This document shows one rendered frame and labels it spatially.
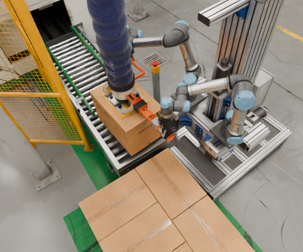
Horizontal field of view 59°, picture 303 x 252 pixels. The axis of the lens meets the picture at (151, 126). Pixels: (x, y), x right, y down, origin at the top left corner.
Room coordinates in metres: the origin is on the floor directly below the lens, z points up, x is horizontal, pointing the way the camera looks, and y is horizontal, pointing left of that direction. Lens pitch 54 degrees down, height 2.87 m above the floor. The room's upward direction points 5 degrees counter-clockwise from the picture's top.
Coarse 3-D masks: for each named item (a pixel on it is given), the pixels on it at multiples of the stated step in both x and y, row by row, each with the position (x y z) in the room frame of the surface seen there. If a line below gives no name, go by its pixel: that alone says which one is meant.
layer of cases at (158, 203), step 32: (160, 160) 1.24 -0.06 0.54; (96, 192) 0.97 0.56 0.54; (128, 192) 0.94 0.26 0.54; (160, 192) 0.91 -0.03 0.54; (192, 192) 0.89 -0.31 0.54; (96, 224) 0.68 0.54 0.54; (128, 224) 0.66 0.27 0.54; (160, 224) 0.63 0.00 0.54; (192, 224) 0.61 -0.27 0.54; (224, 224) 0.59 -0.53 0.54
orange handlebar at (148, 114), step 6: (132, 60) 1.95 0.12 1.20; (138, 66) 1.86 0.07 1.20; (144, 72) 1.79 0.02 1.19; (126, 96) 1.51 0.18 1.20; (132, 96) 1.51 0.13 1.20; (132, 102) 1.44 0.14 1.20; (144, 108) 1.37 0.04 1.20; (144, 114) 1.30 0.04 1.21; (150, 114) 1.29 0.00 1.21; (150, 120) 1.24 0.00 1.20; (156, 126) 1.18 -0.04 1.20; (162, 126) 1.18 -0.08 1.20
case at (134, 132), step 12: (96, 96) 1.67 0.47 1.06; (144, 96) 1.62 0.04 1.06; (96, 108) 1.71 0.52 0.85; (108, 108) 1.52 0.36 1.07; (156, 108) 1.47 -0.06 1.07; (108, 120) 1.51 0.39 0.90; (120, 120) 1.37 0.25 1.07; (132, 120) 1.36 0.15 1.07; (144, 120) 1.35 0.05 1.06; (120, 132) 1.34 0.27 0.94; (132, 132) 1.28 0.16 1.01; (144, 132) 1.34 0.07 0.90; (156, 132) 1.41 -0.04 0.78; (132, 144) 1.26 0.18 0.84; (144, 144) 1.33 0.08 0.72
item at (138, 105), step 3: (141, 99) 1.45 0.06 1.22; (135, 102) 1.42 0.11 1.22; (138, 102) 1.43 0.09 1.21; (141, 102) 1.42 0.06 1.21; (144, 102) 1.42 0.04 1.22; (135, 105) 1.40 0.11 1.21; (138, 105) 1.40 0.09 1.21; (141, 105) 1.39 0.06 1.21; (144, 105) 1.38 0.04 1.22; (135, 108) 1.37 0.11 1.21; (138, 108) 1.36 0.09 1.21; (141, 108) 1.36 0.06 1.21; (138, 111) 1.35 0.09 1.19
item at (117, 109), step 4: (104, 96) 1.65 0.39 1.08; (108, 96) 1.64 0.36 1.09; (112, 96) 1.62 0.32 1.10; (108, 100) 1.59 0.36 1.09; (112, 104) 1.54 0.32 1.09; (120, 104) 1.51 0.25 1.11; (116, 108) 1.49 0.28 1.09; (120, 108) 1.48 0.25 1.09; (116, 112) 1.46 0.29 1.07; (120, 112) 1.44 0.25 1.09; (120, 116) 1.40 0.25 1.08; (124, 116) 1.40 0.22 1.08
